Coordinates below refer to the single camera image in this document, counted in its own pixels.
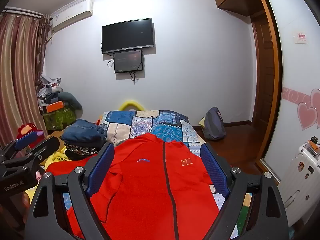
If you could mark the striped brown curtain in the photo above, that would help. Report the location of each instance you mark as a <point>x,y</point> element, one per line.
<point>17,80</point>

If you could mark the red zip jacket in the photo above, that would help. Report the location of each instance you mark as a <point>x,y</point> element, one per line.
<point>140,180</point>

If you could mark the white suitcase with stickers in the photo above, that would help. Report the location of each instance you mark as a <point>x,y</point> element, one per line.
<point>297,180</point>

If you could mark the folded blue denim garment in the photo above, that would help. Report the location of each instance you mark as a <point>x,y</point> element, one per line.
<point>82,132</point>

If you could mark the black object on suitcase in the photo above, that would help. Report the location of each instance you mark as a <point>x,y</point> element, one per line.
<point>315,142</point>

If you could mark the white heart-patterned wardrobe door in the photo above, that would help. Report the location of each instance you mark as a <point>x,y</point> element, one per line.
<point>295,80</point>

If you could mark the yellow printed cloth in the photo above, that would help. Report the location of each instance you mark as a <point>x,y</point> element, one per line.
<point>56,158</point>

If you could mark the folded black patterned garment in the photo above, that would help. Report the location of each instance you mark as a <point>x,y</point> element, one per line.
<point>80,151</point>

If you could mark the white air conditioner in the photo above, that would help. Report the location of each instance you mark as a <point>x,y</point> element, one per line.
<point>72,16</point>

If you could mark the black wall television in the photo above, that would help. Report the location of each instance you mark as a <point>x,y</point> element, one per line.
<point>127,35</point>

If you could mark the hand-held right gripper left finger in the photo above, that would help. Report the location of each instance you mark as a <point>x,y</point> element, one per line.
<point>100,170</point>

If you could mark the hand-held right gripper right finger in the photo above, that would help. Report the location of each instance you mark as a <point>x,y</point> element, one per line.
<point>215,171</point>

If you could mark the orange box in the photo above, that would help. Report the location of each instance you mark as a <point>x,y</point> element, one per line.
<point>52,107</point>

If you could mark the green patterned cloth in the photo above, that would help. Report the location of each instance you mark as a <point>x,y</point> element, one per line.
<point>58,120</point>

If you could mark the brown wooden door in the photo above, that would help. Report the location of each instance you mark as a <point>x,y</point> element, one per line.
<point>262,75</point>

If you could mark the pile of grey clothes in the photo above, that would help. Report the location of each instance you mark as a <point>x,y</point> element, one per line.
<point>48,87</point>

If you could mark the brown cardboard box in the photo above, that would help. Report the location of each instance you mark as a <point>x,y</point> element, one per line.
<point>55,133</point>

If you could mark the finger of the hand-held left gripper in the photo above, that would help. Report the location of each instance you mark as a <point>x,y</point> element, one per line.
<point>25,140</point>
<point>46,147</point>

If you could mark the grey backpack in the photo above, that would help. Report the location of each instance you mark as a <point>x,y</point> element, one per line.
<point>215,125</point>

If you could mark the blue patchwork bedspread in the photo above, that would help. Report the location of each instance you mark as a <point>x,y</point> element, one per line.
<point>155,125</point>

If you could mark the pink square sticker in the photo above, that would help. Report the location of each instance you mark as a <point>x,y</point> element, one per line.
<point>301,37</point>

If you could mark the red plush toy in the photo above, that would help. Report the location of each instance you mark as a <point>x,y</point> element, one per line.
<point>27,130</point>

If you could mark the small black wall monitor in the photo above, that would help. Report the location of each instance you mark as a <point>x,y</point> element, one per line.
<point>128,61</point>

